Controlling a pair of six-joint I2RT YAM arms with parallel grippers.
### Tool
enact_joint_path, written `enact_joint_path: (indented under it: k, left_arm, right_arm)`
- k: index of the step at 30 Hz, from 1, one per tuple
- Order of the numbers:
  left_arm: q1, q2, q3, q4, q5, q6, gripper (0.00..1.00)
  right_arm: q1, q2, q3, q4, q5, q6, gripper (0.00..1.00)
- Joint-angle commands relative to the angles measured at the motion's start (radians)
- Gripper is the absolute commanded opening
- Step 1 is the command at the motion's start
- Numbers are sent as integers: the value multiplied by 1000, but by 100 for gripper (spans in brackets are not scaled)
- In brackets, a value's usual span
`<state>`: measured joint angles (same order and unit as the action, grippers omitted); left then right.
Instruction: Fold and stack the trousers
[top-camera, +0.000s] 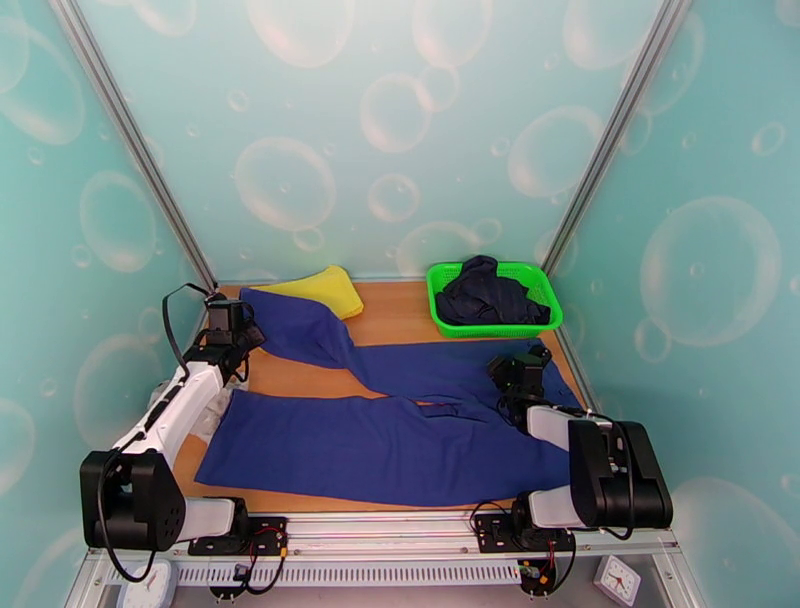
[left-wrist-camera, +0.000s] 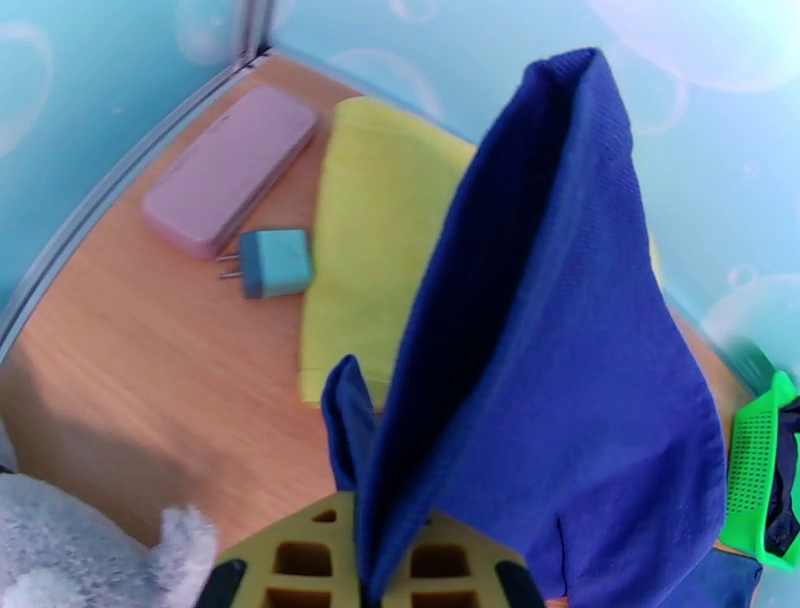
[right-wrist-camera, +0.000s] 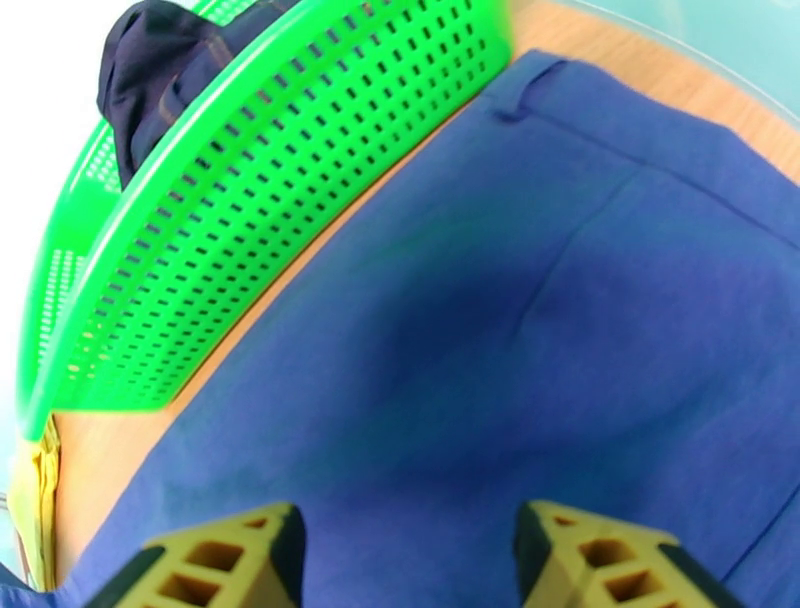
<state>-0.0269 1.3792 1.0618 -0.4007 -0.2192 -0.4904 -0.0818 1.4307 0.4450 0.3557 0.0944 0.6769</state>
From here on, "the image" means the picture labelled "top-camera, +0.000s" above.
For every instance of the white rounded clock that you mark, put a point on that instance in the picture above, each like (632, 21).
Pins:
(156, 584)

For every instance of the green plastic basket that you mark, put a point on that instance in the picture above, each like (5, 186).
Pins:
(494, 331)

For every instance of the white square clock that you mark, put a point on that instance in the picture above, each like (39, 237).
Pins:
(617, 580)

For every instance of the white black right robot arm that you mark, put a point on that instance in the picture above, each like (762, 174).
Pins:
(619, 475)

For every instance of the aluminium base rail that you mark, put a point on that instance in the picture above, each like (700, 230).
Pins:
(387, 531)

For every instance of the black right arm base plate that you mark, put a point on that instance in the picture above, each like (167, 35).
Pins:
(490, 540)

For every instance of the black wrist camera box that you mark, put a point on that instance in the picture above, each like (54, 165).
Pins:
(504, 369)
(225, 315)

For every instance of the yellow folded cloth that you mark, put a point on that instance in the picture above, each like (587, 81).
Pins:
(337, 290)

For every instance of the grey table edge strip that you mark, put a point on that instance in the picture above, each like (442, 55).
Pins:
(576, 365)

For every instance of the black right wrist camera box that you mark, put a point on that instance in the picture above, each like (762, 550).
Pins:
(504, 369)

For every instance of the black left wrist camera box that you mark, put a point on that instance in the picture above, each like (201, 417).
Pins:
(225, 315)

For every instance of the blue trousers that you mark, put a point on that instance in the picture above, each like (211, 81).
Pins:
(350, 450)

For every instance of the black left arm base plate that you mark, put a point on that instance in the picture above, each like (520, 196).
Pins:
(209, 547)

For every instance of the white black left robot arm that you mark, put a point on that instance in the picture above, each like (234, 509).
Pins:
(175, 406)

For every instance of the dark navy trousers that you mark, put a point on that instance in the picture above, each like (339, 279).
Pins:
(487, 303)

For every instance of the grey plush toy dog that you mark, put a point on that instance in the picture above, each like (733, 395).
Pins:
(206, 417)

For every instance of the aluminium frame post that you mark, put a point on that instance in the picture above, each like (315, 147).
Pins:
(609, 144)
(139, 144)

